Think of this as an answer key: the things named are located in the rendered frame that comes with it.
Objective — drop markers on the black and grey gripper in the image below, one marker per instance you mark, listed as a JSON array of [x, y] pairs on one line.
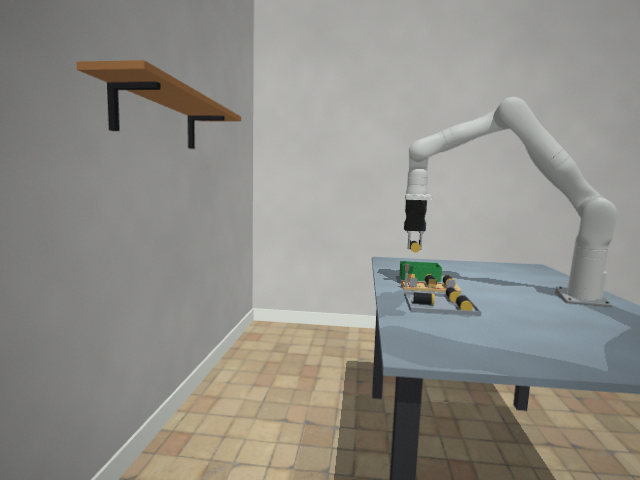
[[415, 208]]

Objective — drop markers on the green open box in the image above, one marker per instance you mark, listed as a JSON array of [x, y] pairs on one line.
[[421, 269]]

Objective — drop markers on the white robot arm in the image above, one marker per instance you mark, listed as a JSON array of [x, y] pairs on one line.
[[587, 275]]

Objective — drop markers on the tan battery holder board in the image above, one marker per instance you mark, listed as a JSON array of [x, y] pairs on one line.
[[413, 285]]

